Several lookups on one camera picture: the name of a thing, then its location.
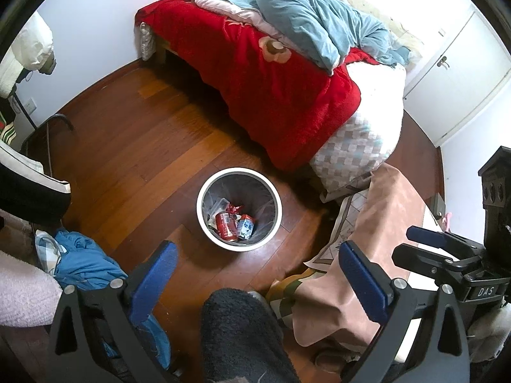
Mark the brown slipper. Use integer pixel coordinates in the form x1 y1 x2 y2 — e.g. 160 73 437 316
313 347 360 372

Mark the blue white checked cloth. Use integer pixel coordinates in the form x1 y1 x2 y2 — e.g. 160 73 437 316
35 229 68 276

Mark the yellow green checked cloth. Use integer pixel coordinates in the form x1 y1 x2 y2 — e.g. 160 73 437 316
265 267 324 330

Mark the white plastic bag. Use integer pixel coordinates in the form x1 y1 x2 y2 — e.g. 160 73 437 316
11 11 54 74

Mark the teal blanket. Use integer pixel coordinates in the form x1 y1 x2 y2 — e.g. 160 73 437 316
188 0 412 76

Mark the person's right forearm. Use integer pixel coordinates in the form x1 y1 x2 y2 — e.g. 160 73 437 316
467 307 511 364

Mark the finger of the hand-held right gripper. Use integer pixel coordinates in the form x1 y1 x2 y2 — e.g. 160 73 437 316
392 243 476 285
406 226 486 263

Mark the person's leg in dark trousers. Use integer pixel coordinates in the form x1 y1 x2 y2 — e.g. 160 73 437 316
200 287 300 383

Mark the clear plastic tray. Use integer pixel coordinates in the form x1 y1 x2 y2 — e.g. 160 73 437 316
207 197 230 229

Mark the blue and red milk carton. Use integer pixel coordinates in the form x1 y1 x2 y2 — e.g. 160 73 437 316
236 214 256 241

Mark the striped garment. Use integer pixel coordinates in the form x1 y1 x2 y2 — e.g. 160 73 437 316
0 98 17 146

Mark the pink fluffy cloth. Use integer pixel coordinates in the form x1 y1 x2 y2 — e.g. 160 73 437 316
0 251 62 328

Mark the white wardrobe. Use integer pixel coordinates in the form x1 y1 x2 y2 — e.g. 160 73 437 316
401 4 511 146

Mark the black floor stand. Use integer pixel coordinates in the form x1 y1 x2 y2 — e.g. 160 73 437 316
10 68 76 176

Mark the red blanket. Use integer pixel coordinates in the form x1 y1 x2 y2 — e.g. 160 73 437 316
135 2 380 172

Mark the white waste bin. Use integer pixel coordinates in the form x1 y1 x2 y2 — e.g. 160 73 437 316
196 168 283 252

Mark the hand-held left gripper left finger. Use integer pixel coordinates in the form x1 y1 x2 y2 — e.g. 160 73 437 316
48 240 178 383

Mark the line-patterned white cloth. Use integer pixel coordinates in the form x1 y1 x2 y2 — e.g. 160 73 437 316
303 171 374 272

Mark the black and white cushion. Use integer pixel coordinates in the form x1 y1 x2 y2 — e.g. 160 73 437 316
0 141 72 224

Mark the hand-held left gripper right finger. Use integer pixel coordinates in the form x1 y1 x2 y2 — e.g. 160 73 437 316
339 240 472 383

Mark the pale pink quilt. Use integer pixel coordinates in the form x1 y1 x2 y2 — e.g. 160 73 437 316
195 0 288 44

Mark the blue garment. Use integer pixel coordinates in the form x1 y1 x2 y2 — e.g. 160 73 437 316
54 229 172 370

